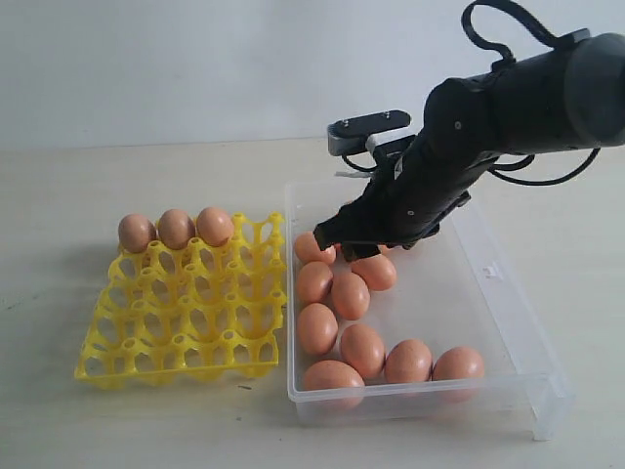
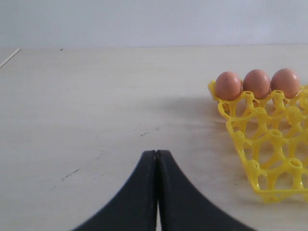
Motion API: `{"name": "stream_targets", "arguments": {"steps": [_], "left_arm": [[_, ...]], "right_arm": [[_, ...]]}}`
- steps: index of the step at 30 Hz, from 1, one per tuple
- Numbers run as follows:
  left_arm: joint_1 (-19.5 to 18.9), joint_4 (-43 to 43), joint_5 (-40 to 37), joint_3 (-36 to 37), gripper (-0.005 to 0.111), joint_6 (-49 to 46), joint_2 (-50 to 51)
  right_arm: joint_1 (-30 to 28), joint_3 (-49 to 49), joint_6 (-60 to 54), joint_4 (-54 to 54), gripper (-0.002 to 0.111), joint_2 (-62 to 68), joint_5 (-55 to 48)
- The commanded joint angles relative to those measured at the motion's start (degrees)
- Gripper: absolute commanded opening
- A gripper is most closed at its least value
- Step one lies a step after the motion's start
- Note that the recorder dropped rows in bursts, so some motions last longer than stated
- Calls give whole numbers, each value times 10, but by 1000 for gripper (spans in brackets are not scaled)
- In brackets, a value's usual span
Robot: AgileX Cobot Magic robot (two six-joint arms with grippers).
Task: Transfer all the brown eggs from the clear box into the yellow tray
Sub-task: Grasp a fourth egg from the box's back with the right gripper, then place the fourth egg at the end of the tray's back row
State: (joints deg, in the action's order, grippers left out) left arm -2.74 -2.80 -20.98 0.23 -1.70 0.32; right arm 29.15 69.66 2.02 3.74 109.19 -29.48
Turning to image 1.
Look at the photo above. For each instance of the clear plastic container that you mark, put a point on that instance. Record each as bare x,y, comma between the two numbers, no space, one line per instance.
453,289

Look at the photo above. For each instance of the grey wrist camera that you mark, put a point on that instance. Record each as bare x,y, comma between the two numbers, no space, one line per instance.
348,136

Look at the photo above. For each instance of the brown egg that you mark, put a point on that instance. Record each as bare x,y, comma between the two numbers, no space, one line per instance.
317,329
378,272
409,361
313,282
136,232
306,248
459,363
363,349
331,374
214,226
350,296
328,255
176,228

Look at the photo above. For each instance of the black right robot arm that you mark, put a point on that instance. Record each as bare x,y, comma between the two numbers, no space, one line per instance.
568,99

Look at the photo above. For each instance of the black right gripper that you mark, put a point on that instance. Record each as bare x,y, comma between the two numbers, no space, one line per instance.
412,191

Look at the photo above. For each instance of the yellow plastic egg tray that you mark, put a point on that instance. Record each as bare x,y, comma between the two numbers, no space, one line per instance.
197,312

